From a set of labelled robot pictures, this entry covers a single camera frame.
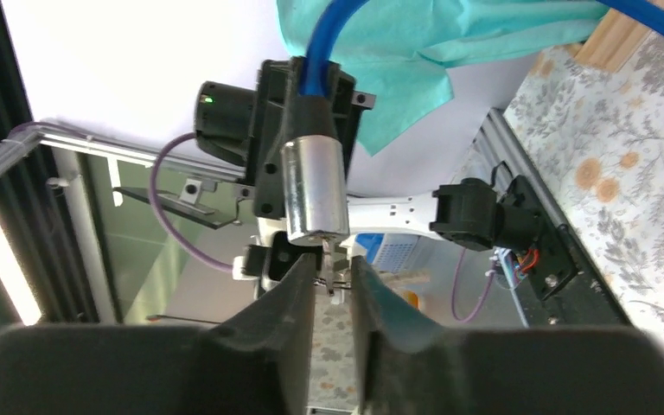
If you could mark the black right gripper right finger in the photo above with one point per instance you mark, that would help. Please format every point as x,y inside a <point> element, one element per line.
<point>407,363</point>

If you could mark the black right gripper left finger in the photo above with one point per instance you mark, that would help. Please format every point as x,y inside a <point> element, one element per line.
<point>257,362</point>

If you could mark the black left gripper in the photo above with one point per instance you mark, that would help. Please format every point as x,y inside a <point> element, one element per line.
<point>267,134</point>

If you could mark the blue cable lock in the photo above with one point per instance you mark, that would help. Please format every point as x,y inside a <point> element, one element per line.
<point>314,183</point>

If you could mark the black headed key pair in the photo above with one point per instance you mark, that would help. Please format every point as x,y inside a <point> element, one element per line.
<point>333,274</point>

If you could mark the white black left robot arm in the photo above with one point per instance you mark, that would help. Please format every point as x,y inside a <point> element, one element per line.
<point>241,127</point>

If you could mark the blue white plastic basket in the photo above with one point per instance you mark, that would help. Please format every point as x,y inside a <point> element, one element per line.
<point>391,252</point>

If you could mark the teal cloth garment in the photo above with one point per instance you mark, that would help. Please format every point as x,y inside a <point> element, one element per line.
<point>401,51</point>

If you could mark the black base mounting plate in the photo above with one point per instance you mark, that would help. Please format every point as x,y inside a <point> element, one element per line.
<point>564,285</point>

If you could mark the wooden clothes rack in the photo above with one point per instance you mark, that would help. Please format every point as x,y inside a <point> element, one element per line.
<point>613,42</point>

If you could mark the grey aluminium frame rail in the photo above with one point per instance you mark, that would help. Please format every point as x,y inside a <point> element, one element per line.
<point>25,138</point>

